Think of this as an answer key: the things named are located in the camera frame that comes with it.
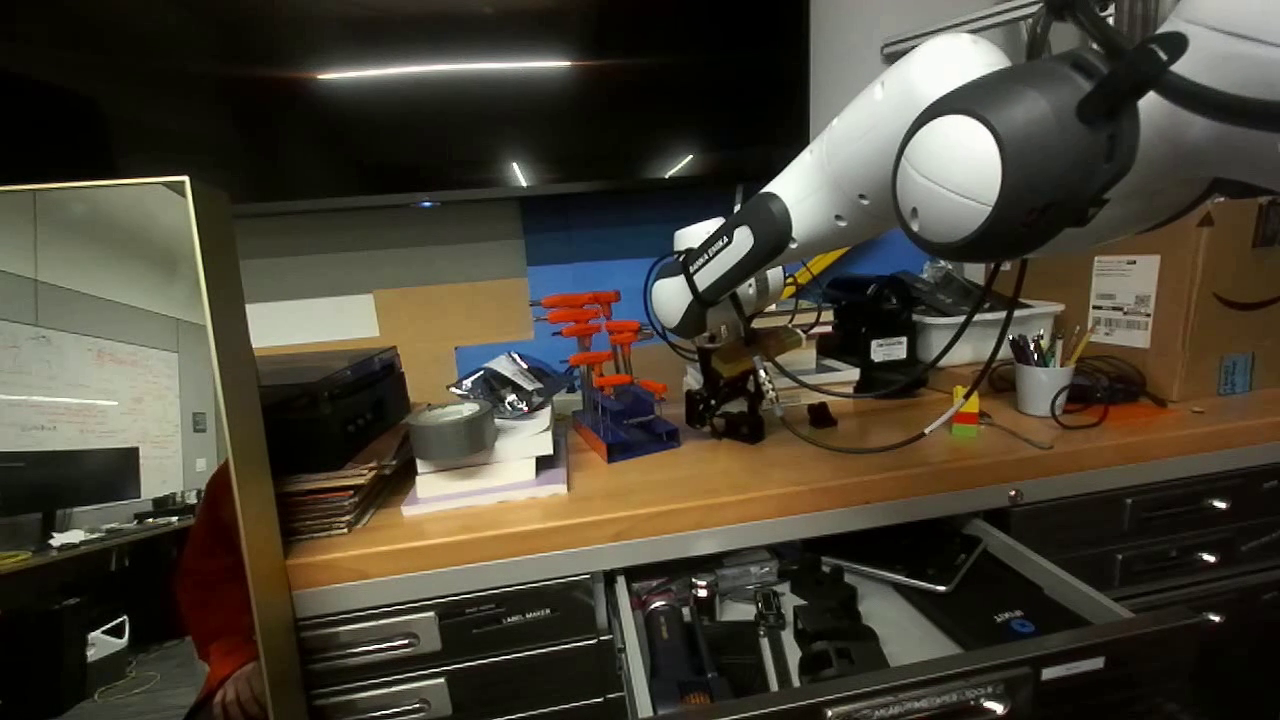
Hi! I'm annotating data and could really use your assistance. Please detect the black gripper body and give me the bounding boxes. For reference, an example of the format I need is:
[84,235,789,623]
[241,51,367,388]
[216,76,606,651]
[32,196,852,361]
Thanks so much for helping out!
[684,344,773,413]

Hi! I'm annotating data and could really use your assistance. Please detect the black small plastic part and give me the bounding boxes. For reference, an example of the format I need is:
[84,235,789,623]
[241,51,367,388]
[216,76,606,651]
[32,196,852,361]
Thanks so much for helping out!
[718,403,773,446]

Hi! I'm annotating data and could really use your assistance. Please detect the black blocky plastic part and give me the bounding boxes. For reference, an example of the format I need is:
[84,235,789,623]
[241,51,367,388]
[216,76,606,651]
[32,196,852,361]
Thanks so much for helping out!
[796,596,876,651]

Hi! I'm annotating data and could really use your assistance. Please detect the black angular plastic part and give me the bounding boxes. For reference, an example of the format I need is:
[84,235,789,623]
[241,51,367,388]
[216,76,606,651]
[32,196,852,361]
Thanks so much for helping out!
[796,634,884,684]

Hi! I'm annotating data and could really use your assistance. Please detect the open workbench drawer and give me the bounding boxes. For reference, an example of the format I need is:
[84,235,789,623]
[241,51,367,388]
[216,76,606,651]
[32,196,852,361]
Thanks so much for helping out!
[607,514,1214,720]

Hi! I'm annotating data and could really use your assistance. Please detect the closed drawer bank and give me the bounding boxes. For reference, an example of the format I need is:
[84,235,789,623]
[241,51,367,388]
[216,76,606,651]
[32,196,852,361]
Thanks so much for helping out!
[991,456,1280,720]
[292,572,632,720]

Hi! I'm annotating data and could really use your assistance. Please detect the tall stack of books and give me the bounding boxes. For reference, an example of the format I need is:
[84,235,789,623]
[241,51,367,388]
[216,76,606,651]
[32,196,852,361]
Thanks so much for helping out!
[766,311,865,400]

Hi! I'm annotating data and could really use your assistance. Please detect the black device with white label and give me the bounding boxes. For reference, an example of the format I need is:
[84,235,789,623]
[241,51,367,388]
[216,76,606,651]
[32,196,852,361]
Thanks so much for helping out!
[817,270,932,400]

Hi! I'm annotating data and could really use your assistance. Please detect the silver metal tools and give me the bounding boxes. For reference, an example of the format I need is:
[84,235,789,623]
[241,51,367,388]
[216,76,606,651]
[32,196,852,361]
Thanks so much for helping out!
[709,550,785,623]

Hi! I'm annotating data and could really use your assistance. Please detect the black clip part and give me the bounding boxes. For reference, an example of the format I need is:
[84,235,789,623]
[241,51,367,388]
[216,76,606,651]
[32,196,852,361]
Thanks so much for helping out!
[782,546,852,603]

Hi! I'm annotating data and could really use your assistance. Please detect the silver foil bag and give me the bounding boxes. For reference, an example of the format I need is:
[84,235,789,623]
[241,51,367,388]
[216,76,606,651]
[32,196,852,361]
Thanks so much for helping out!
[448,347,575,424]

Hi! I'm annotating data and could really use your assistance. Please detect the yellow red green lego block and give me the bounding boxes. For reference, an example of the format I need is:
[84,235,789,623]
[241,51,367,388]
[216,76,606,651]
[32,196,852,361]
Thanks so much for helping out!
[944,379,990,446]

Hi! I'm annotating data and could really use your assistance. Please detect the black tablet with light edge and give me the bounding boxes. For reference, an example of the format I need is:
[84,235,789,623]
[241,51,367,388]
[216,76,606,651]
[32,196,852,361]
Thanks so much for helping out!
[819,521,991,596]

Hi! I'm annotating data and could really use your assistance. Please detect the dark hand tools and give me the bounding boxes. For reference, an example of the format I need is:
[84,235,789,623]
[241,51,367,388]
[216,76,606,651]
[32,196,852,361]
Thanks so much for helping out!
[636,572,777,710]

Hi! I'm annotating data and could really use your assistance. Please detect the white paper sheet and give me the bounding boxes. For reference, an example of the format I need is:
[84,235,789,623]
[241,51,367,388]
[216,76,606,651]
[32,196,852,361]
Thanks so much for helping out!
[845,572,969,672]

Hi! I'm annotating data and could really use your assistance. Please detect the white plastic tub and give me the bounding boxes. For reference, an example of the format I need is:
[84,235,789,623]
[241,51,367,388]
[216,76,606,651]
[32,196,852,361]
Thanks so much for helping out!
[916,282,1074,370]

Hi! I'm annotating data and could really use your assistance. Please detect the brown cork board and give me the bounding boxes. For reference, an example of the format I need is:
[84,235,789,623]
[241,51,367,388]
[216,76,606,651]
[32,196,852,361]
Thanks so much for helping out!
[374,274,535,403]

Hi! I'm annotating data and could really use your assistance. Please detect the pens and tools bunch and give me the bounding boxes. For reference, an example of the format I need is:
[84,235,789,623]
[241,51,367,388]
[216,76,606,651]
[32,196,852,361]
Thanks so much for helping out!
[1009,327,1082,370]

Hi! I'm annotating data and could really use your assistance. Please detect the white pen cup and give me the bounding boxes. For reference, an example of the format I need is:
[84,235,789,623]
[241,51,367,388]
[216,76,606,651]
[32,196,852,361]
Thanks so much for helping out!
[1013,355,1075,418]

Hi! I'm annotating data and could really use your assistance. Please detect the stack of dark flat books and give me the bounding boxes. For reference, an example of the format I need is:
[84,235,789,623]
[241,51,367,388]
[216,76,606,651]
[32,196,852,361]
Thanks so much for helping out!
[276,424,416,543]

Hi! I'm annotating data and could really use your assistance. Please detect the black hard case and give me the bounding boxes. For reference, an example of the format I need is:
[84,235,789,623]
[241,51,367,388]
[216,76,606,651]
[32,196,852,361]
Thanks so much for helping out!
[256,347,416,474]

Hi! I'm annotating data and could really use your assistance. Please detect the long ceiling light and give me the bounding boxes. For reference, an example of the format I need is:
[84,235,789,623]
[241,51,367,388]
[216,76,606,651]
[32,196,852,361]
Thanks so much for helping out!
[312,51,575,84]

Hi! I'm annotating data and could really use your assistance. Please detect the cardboard shipping box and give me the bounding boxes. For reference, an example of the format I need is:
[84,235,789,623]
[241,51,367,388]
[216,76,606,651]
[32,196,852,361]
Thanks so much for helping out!
[1024,190,1280,408]

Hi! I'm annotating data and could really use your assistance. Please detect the person in red hoodie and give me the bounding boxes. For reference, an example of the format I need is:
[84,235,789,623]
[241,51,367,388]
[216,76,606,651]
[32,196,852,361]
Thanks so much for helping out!
[173,456,273,720]

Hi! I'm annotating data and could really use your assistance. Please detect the dark flat screen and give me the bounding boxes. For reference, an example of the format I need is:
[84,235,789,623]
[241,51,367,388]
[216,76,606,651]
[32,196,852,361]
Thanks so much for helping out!
[0,445,144,523]

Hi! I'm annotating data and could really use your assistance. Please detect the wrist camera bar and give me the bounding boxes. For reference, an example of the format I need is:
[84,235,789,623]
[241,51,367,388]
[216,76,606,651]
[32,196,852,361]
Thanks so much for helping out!
[745,314,819,363]

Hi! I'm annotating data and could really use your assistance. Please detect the orange T-handle wrench rack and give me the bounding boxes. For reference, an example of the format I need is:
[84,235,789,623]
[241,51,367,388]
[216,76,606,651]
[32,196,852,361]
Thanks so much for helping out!
[534,286,687,469]

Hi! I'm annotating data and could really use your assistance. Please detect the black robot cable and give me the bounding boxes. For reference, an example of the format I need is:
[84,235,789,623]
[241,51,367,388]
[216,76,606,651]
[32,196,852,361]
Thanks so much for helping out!
[777,257,1032,456]

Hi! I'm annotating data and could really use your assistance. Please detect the grey duct tape roll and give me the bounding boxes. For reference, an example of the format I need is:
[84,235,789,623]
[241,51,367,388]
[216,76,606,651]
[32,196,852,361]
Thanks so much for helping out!
[400,394,500,473]

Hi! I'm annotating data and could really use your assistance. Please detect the thin black cable loop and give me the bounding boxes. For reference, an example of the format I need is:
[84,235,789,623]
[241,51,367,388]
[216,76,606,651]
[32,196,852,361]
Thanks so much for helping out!
[1048,350,1164,433]

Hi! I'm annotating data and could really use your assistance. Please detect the white wall sheet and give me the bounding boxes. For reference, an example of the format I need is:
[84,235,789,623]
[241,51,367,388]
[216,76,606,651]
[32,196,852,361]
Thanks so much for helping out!
[245,290,384,350]

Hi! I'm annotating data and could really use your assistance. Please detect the wooden frame post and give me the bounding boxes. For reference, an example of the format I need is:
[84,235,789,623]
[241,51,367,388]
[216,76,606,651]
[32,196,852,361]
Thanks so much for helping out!
[185,173,312,720]

